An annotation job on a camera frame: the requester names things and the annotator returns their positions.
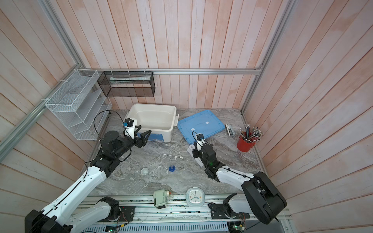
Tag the white plastic storage bin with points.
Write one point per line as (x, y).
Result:
(160, 119)

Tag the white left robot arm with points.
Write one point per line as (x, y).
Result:
(58, 217)

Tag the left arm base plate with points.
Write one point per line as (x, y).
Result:
(126, 213)

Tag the black mesh wall basket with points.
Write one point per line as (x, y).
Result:
(127, 84)

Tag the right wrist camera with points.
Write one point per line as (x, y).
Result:
(200, 137)

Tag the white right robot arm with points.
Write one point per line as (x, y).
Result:
(261, 197)

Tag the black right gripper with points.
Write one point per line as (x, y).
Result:
(195, 153)

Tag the clear glass petri dish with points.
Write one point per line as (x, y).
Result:
(160, 173)

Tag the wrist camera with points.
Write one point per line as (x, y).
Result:
(128, 123)
(200, 137)

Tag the small white dish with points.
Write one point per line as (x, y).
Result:
(144, 171)

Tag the red pencil cup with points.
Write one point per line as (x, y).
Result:
(249, 136)

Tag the blue base glass cylinder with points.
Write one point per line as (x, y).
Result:
(172, 168)

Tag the white test tube rack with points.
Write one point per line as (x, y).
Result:
(191, 149)

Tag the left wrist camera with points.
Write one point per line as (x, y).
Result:
(128, 123)

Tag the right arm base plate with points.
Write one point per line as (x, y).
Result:
(223, 211)

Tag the blue plastic bin lid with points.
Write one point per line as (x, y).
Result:
(205, 122)

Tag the white mesh wall shelf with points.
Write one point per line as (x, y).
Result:
(80, 106)

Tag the white analog alarm clock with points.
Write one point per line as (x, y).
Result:
(195, 197)

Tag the white green timer device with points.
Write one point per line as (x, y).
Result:
(160, 198)

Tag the white capped test tube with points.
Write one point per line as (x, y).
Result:
(174, 156)

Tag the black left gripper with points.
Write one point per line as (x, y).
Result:
(139, 143)

